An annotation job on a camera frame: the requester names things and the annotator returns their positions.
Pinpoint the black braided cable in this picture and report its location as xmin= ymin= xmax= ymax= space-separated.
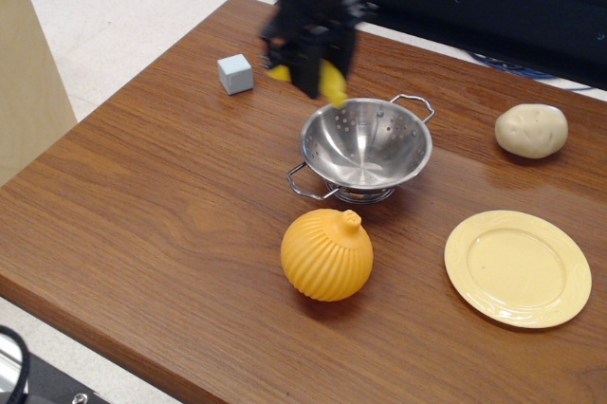
xmin=0 ymin=325 xmax=32 ymax=404

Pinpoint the black metal frame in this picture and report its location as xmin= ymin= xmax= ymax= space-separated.
xmin=367 ymin=0 xmax=606 ymax=89

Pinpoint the black base with screw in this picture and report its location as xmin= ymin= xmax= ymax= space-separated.
xmin=25 ymin=356 xmax=108 ymax=404

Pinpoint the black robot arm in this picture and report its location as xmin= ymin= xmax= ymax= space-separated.
xmin=260 ymin=0 xmax=377 ymax=99

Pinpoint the beige toy potato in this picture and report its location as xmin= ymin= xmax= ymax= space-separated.
xmin=494 ymin=103 xmax=568 ymax=159

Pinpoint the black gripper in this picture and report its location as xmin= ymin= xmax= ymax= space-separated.
xmin=261 ymin=0 xmax=376 ymax=99

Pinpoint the grey cube block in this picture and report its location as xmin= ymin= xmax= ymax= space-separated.
xmin=217 ymin=54 xmax=254 ymax=95

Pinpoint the yellow toy banana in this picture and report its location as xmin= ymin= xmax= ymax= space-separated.
xmin=267 ymin=59 xmax=348 ymax=109

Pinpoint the steel colander with handles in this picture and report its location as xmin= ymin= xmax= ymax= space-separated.
xmin=286 ymin=94 xmax=435 ymax=204

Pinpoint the yellow ceramic plate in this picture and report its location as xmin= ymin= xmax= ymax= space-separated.
xmin=444 ymin=211 xmax=592 ymax=329

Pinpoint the orange ribbed toy onion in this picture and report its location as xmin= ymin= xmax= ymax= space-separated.
xmin=281 ymin=209 xmax=374 ymax=302

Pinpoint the light wooden panel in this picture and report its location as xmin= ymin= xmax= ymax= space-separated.
xmin=1 ymin=0 xmax=77 ymax=184

